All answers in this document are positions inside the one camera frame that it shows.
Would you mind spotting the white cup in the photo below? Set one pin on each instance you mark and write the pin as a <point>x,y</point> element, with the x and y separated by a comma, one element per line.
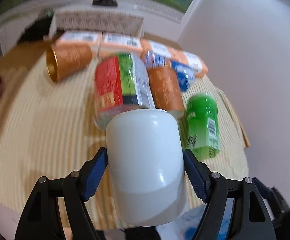
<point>146,167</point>

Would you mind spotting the lace tablecloth side table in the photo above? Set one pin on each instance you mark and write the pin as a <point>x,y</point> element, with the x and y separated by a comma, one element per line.
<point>84,17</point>

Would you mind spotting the black tea set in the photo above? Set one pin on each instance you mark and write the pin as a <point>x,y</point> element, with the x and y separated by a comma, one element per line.
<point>106,3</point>

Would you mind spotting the striped yellow tablecloth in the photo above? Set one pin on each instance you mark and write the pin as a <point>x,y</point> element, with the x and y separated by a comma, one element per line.
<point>50,131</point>

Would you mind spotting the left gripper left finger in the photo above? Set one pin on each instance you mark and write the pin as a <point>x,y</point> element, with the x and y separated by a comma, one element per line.
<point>41,218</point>

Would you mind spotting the red green snack canister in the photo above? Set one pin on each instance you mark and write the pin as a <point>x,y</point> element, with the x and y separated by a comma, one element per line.
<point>121,84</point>

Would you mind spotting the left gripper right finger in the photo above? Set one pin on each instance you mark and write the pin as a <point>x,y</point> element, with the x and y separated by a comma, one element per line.
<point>249,219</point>

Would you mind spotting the orange tissue pack row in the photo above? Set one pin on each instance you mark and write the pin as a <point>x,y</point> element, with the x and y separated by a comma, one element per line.
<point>103,44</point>

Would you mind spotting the upright orange patterned cup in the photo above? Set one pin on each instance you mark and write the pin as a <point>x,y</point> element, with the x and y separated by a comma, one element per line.
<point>166,91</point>

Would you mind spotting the black bag on floor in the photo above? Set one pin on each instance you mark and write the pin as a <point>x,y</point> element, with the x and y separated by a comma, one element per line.
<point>36,31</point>

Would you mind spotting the lying orange patterned cup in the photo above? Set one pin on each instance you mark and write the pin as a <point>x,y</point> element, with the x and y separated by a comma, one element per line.
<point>65,60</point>

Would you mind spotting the green plastic bottle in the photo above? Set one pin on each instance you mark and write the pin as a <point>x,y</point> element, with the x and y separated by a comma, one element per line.
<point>203,137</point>

